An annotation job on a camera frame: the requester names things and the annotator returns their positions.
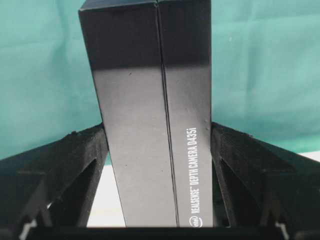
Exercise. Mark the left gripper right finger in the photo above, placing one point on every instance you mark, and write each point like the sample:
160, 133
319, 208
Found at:
263, 185

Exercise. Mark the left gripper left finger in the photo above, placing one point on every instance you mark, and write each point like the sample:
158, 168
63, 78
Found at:
53, 185

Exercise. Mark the black RealSense box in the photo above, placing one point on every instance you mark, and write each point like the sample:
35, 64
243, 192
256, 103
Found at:
151, 66

